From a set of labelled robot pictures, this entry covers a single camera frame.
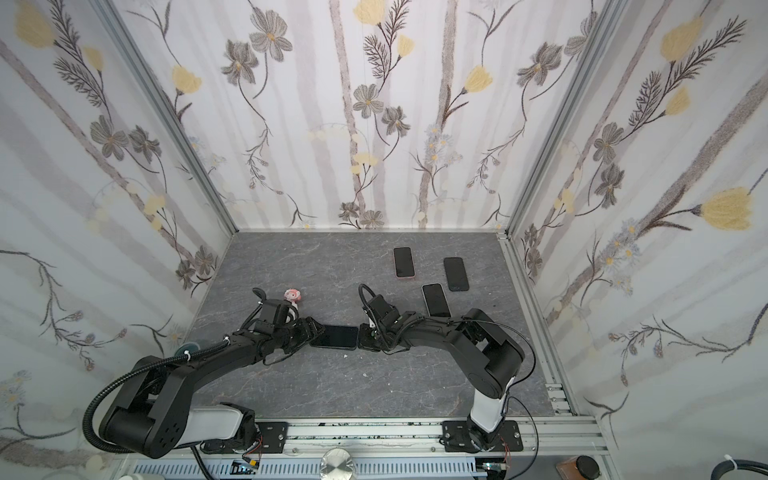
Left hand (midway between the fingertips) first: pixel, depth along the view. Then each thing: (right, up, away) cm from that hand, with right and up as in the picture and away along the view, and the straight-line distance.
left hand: (316, 325), depth 90 cm
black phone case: (+6, -5, +5) cm, 9 cm away
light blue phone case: (+39, +6, +12) cm, 41 cm away
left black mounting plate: (-6, -24, -16) cm, 30 cm away
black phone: (+38, +6, +11) cm, 41 cm away
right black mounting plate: (+40, -25, -17) cm, 50 cm away
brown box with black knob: (+63, -24, -27) cm, 73 cm away
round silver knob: (+12, -21, -32) cm, 40 cm away
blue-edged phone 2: (+47, +15, +18) cm, 53 cm away
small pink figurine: (-10, +8, +8) cm, 15 cm away
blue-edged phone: (+6, -5, +5) cm, 9 cm away
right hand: (+10, -3, -3) cm, 11 cm away
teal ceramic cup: (-34, -5, -8) cm, 35 cm away
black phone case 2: (+47, +15, +18) cm, 53 cm away
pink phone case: (+28, +13, +17) cm, 36 cm away
